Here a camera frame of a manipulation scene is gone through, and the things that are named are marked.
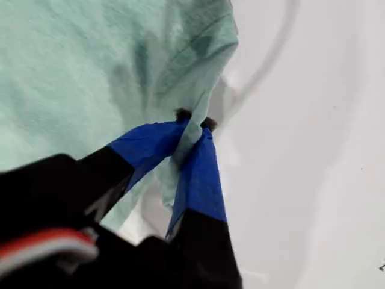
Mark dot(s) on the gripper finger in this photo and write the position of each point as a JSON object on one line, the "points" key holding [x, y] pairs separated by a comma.
{"points": [[120, 162], [201, 195]]}

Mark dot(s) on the pale green T-shirt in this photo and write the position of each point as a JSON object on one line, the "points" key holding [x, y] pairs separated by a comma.
{"points": [[75, 75]]}

